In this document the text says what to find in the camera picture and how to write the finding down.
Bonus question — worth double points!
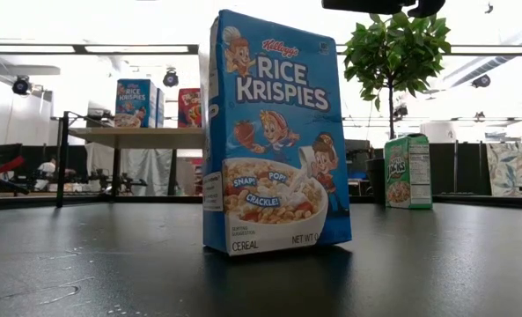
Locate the white cylindrical container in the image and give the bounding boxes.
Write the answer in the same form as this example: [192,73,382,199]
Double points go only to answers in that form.
[420,122,460,144]

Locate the black background equipment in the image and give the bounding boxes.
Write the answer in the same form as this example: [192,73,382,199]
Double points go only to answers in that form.
[86,169,150,195]

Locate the wooden shelf with black legs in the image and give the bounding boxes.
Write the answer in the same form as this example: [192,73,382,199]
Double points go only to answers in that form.
[55,110,207,209]

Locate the white cloth cover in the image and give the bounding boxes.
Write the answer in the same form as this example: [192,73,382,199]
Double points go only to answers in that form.
[84,141,176,197]

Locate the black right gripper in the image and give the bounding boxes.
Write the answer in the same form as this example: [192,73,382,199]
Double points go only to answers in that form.
[321,0,447,18]

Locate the floral patterned screen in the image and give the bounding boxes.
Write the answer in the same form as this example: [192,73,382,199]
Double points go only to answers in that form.
[486,141,522,198]

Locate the black table mat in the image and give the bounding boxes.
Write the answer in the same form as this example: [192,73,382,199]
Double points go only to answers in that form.
[0,202,522,317]

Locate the person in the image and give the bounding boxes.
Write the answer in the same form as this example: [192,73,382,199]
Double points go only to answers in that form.
[34,157,60,191]

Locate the green leafy plant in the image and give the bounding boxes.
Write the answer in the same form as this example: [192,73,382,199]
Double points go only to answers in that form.
[342,11,452,141]

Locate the red bar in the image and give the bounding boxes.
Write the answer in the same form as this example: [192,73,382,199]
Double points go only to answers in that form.
[0,155,26,176]

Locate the black curved bar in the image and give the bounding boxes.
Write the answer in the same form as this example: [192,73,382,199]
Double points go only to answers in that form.
[0,165,31,196]

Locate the black partition panel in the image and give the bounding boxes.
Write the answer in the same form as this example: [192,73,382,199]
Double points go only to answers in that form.
[430,141,493,197]

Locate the red Froot Loops cereal box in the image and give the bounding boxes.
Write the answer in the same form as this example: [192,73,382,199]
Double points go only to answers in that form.
[177,87,203,129]

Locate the green Apple Jacks cereal box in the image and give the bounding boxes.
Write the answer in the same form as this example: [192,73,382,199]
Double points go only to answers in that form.
[383,133,434,210]

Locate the black ceiling spotlight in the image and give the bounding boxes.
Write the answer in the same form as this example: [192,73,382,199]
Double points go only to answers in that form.
[11,75,33,96]
[162,68,180,88]
[471,73,492,89]

